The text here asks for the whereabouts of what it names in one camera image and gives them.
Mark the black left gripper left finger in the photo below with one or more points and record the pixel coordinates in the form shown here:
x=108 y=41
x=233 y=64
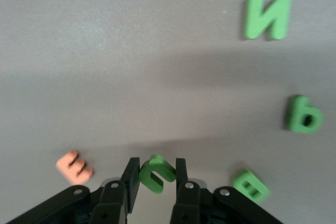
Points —
x=132 y=182

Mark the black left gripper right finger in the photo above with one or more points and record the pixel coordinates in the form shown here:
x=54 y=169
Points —
x=181 y=176

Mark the green foam letter n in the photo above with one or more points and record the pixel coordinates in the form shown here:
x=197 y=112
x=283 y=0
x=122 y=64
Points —
x=148 y=182
x=267 y=16

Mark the green foam letter B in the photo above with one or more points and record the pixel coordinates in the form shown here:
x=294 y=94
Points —
x=240 y=182
x=295 y=113

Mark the orange foam letter E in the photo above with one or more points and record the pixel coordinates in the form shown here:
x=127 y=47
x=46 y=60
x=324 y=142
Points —
x=65 y=167

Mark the brown table cover sheet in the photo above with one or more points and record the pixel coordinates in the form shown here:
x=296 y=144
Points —
x=105 y=51

